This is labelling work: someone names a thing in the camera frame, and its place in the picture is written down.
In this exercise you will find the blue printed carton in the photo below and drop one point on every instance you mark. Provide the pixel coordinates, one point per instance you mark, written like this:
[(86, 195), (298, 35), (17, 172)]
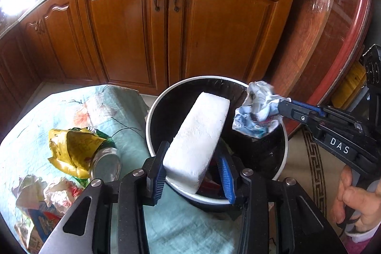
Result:
[(40, 222)]

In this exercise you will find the yellow plastic container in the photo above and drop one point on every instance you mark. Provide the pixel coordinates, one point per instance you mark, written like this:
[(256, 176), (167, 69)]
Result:
[(348, 87)]

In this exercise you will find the white foam block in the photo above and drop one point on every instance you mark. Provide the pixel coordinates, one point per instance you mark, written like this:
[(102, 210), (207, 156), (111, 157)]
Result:
[(196, 141)]

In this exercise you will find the white trash bin black liner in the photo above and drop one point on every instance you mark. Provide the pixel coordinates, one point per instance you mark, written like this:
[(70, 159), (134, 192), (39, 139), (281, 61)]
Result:
[(262, 152)]

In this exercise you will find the person's right hand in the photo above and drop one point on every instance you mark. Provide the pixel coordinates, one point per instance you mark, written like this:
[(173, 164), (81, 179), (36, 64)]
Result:
[(369, 209)]

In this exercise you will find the printed paper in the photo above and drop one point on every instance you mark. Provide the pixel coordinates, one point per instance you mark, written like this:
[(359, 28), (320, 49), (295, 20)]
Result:
[(256, 111)]

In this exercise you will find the red packaging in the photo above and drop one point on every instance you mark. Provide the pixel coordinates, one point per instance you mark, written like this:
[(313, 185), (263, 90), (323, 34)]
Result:
[(210, 184)]

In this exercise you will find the crumpled white red paper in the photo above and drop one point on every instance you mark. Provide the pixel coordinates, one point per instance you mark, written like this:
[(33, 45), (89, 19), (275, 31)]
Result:
[(59, 194)]

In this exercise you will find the teal floral tablecloth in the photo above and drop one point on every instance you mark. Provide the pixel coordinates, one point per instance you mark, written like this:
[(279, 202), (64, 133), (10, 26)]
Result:
[(35, 117)]

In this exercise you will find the black thread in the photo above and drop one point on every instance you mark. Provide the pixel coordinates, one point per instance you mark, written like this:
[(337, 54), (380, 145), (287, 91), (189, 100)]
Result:
[(125, 129)]

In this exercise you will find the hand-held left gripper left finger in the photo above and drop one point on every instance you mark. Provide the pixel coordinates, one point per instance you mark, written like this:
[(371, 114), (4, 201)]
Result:
[(159, 173)]

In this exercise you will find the wooden kitchen base cabinet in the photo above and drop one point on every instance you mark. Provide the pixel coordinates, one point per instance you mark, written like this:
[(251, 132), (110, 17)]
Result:
[(125, 39)]

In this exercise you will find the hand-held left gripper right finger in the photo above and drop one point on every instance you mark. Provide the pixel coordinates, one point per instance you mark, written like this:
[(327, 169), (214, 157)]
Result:
[(226, 179)]

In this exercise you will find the wooden glass door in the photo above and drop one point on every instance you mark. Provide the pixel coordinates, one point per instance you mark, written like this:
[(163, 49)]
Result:
[(327, 33)]

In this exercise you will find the yellow packaging bag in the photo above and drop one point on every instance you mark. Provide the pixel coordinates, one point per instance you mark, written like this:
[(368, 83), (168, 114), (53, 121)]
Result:
[(77, 149)]

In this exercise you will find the person's right forearm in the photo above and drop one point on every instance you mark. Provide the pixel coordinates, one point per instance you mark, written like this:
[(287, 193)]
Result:
[(366, 243)]

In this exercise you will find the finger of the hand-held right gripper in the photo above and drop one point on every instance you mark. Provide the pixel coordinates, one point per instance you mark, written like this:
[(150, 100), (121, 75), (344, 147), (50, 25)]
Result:
[(297, 114), (312, 107)]

